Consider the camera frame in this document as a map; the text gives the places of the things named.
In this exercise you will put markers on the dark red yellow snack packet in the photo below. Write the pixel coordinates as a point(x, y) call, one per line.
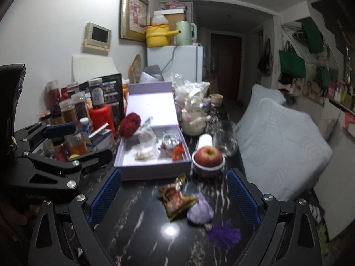
point(176, 196)

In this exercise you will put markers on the white bunny water bottle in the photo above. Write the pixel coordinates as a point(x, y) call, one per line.
point(192, 119)

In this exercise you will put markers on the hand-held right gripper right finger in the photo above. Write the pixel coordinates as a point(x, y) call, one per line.
point(244, 196)

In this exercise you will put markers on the silver foil snack packet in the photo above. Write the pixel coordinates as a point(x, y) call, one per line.
point(169, 141)

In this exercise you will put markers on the grey paper folder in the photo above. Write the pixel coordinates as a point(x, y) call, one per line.
point(152, 73)

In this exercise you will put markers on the black snack bag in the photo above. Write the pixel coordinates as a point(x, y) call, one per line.
point(113, 94)

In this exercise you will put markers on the red apple in bowl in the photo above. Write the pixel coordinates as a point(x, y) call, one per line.
point(208, 170)

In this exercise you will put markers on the cream wall intercom panel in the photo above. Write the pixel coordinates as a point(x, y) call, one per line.
point(97, 37)

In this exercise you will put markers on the white quilted sofa cushion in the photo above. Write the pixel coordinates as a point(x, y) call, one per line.
point(277, 144)

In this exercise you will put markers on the dark hanging bag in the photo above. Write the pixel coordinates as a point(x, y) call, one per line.
point(265, 58)

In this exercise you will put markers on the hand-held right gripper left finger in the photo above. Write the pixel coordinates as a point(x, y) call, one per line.
point(106, 196)

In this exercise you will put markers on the purple sachet with tassel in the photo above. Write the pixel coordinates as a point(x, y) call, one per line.
point(201, 209)

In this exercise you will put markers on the orange jar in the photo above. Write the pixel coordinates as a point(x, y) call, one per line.
point(125, 97)

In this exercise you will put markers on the white paper roll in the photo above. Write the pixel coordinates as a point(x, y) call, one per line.
point(205, 141)

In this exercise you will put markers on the green kettle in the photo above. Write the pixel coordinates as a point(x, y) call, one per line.
point(186, 33)

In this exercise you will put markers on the red yarn pompom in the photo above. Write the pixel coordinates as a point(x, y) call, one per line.
point(130, 126)

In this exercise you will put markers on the white board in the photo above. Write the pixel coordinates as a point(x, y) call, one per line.
point(91, 68)

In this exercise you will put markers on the clear nut packet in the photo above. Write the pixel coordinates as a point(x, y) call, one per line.
point(143, 155)

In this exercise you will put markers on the gold framed picture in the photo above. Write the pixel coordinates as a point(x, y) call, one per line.
point(133, 12)

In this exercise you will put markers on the clear plastic bag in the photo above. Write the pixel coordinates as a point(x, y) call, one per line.
point(191, 84)

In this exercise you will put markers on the red plastic canister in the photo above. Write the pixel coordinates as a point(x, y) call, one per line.
point(102, 119)

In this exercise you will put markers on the blue white carton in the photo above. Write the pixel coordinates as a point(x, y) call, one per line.
point(104, 138)

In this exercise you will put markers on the row of coloured paper bags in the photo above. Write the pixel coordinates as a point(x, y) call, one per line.
point(342, 94)

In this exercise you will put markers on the green tote bag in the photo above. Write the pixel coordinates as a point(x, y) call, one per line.
point(312, 37)
point(324, 77)
point(291, 65)

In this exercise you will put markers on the dark wooden door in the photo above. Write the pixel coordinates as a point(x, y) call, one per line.
point(226, 63)

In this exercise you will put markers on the clear glass cup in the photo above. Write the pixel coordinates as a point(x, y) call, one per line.
point(226, 138)

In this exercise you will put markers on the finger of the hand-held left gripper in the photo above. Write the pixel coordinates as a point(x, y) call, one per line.
point(83, 160)
point(61, 130)

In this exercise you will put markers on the small beige cup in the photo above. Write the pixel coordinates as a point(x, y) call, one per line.
point(216, 99)

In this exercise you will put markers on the white fridge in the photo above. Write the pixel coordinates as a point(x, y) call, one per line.
point(183, 61)

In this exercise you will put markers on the lavender gift box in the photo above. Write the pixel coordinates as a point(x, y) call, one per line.
point(149, 108)

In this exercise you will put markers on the cluster of clear spice jars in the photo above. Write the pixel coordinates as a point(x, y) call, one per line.
point(81, 108)

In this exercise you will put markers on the cardboard box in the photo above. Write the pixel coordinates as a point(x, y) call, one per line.
point(175, 19)

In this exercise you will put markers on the yellow pot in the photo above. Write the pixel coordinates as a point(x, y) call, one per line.
point(158, 36)

